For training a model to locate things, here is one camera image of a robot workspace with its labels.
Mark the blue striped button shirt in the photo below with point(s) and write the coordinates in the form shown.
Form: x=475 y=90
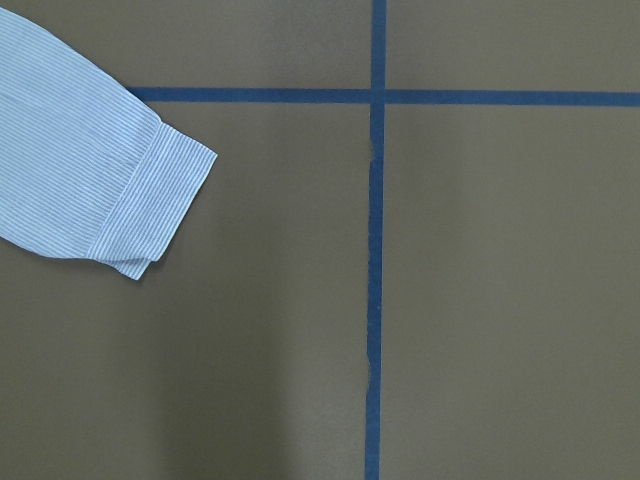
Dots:
x=88 y=171

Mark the brown paper table cover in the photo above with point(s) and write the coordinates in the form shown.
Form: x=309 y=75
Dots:
x=417 y=255

